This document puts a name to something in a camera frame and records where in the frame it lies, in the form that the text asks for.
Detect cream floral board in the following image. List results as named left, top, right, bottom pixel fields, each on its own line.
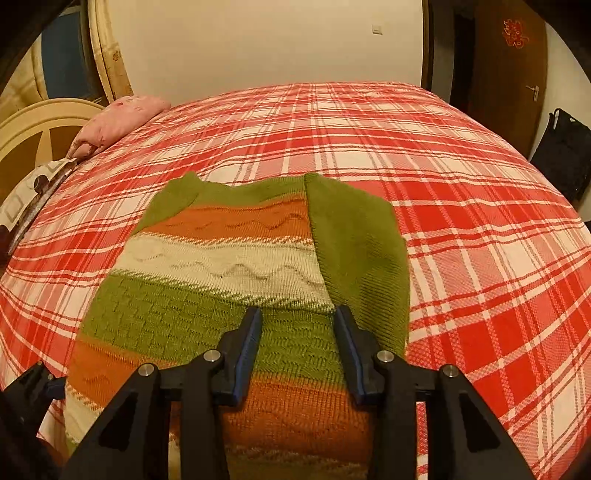
left=87, top=0, right=136, bottom=104

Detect red door decoration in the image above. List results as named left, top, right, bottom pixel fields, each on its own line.
left=502, top=18, right=528, bottom=48

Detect brown wooden door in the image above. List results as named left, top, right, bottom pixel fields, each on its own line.
left=470, top=0, right=549, bottom=160

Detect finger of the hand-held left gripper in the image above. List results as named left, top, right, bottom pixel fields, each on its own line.
left=19, top=361, right=68, bottom=402

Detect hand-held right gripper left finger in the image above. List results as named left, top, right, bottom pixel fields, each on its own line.
left=60, top=306, right=264, bottom=480

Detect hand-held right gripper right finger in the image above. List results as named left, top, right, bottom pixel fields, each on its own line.
left=333, top=305, right=532, bottom=480

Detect green orange striped knit sweater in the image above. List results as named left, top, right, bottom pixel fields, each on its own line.
left=62, top=172, right=411, bottom=480

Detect pink pillow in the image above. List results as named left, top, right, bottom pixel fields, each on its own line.
left=67, top=95, right=171, bottom=160

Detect cream wooden headboard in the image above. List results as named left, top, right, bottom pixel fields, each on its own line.
left=0, top=98, right=108, bottom=204

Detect printed white pillow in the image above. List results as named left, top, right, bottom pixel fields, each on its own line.
left=0, top=158, right=78, bottom=259

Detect black bag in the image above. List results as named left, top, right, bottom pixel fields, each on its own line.
left=530, top=108, right=591, bottom=204

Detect red plaid blanket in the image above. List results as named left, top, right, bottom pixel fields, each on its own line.
left=0, top=82, right=587, bottom=480

